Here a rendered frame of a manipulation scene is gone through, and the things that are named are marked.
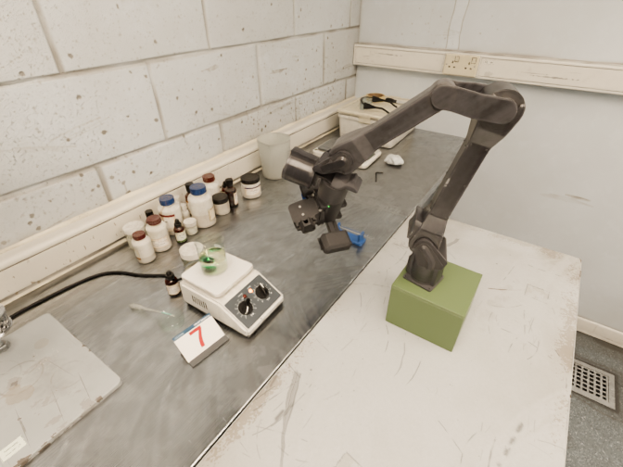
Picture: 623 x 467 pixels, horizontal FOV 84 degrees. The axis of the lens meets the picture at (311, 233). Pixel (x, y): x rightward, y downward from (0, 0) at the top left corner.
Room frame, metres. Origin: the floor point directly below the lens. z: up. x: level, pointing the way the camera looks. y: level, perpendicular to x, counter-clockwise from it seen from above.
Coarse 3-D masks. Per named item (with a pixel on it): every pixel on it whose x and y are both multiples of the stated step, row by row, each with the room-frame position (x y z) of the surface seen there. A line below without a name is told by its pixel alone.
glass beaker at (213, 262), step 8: (200, 240) 0.62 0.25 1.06; (208, 240) 0.63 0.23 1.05; (216, 240) 0.63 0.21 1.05; (200, 248) 0.58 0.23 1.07; (216, 248) 0.58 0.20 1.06; (224, 248) 0.61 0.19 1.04; (200, 256) 0.58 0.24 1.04; (208, 256) 0.58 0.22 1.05; (216, 256) 0.58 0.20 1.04; (224, 256) 0.60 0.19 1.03; (200, 264) 0.59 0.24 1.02; (208, 264) 0.58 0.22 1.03; (216, 264) 0.58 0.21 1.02; (224, 264) 0.60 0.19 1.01; (208, 272) 0.58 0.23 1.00; (216, 272) 0.58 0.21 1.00
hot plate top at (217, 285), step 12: (228, 264) 0.62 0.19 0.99; (240, 264) 0.62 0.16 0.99; (192, 276) 0.58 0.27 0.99; (204, 276) 0.58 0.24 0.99; (216, 276) 0.58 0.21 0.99; (228, 276) 0.58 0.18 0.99; (240, 276) 0.58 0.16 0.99; (204, 288) 0.54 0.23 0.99; (216, 288) 0.54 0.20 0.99; (228, 288) 0.55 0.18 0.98
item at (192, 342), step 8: (208, 320) 0.50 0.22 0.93; (200, 328) 0.48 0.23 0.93; (208, 328) 0.49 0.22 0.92; (216, 328) 0.49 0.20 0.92; (184, 336) 0.46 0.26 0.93; (192, 336) 0.46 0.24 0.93; (200, 336) 0.47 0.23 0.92; (208, 336) 0.47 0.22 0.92; (216, 336) 0.48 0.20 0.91; (184, 344) 0.45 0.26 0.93; (192, 344) 0.45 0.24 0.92; (200, 344) 0.46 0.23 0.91; (184, 352) 0.43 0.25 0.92; (192, 352) 0.44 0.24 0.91
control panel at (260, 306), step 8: (256, 280) 0.59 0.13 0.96; (264, 280) 0.60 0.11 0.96; (248, 288) 0.57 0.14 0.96; (272, 288) 0.59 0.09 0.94; (240, 296) 0.55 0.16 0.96; (248, 296) 0.55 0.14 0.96; (256, 296) 0.56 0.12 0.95; (272, 296) 0.57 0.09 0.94; (280, 296) 0.58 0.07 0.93; (224, 304) 0.52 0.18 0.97; (232, 304) 0.52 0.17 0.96; (256, 304) 0.54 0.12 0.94; (264, 304) 0.54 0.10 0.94; (272, 304) 0.55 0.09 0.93; (232, 312) 0.50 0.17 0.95; (256, 312) 0.52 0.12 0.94; (240, 320) 0.49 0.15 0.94; (248, 320) 0.50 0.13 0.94; (256, 320) 0.50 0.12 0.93; (248, 328) 0.48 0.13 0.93
